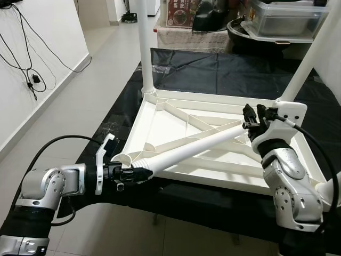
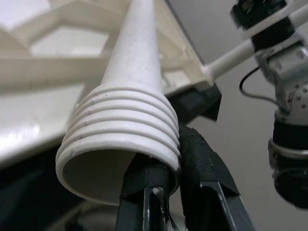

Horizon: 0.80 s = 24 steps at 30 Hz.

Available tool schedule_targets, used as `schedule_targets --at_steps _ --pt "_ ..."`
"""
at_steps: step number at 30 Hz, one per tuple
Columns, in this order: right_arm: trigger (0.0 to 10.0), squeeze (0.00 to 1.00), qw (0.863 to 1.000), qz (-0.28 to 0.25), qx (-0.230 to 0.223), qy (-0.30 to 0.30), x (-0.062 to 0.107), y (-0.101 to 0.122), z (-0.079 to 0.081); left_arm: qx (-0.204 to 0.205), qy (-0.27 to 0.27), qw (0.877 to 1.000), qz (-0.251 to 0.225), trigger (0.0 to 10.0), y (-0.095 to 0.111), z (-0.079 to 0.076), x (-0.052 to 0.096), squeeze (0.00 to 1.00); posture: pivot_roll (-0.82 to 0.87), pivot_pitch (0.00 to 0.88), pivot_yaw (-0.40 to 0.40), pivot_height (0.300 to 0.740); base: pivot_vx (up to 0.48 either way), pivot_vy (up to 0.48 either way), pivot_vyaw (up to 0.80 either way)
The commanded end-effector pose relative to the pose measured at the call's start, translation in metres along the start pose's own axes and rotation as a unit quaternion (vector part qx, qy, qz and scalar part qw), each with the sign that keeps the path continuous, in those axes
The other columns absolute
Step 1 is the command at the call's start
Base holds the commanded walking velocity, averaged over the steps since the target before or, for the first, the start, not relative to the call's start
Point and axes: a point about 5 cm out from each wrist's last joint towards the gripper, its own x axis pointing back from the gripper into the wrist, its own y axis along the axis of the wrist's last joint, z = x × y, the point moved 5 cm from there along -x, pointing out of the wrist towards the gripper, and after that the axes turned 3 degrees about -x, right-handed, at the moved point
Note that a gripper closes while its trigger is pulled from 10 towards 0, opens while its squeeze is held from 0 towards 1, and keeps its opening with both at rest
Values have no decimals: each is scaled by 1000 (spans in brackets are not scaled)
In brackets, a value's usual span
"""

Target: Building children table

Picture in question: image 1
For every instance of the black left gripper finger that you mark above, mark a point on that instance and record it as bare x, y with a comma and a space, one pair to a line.
139, 175

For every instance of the black tablecloth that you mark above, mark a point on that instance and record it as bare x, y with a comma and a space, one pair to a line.
224, 69

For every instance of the cream plastic ribbed table top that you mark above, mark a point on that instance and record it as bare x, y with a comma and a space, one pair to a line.
160, 122

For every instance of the clear plastic container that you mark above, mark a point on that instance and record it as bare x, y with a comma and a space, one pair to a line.
282, 21

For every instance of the patterned cloth covered bench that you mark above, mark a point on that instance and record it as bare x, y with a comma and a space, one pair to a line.
186, 40

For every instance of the small clear tape strip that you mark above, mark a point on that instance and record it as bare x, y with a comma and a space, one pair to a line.
161, 68

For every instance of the shiny black curved pan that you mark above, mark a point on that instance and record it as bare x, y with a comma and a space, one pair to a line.
208, 18

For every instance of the small black power adapter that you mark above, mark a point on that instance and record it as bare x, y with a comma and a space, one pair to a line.
35, 79

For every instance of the orange lid storage box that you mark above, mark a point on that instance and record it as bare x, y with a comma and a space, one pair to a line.
181, 13

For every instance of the black floor device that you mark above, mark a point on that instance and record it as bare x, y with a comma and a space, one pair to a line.
129, 18

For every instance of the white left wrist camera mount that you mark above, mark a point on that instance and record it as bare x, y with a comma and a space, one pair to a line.
106, 146

